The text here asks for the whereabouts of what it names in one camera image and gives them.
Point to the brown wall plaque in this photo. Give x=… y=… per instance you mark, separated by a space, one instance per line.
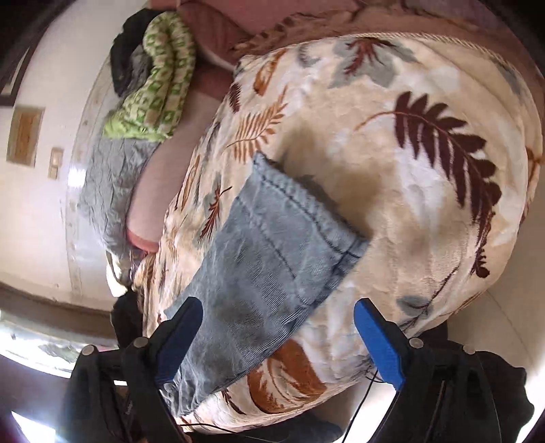
x=23 y=135

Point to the light blue denim pants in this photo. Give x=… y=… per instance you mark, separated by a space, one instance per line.
x=281 y=252

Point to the green patterned folded cloth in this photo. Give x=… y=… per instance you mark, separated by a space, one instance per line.
x=153 y=111

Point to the cream leaf-print blanket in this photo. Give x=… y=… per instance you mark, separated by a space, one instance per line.
x=428 y=146

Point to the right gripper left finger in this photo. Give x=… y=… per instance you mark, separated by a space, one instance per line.
x=114 y=396

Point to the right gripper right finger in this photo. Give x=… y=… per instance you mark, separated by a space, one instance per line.
x=445 y=392

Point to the beige wall switch plate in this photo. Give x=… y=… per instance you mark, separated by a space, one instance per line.
x=55 y=163

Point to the grey quilted pillow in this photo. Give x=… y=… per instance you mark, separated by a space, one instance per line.
x=114 y=169

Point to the dark clothes on green cloth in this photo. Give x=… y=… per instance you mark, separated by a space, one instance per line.
x=125 y=43

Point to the black folded garment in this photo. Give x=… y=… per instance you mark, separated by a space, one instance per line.
x=126 y=318

